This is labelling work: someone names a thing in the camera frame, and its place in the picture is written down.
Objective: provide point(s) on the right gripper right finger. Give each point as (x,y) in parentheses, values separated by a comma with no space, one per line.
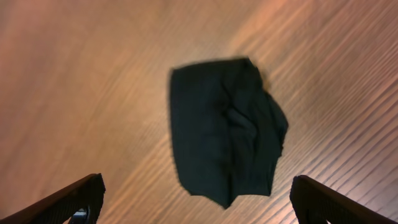
(315,203)

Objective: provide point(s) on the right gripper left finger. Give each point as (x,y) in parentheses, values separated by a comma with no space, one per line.
(79,202)

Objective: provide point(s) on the black cloth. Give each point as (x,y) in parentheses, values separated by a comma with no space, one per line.
(227,131)

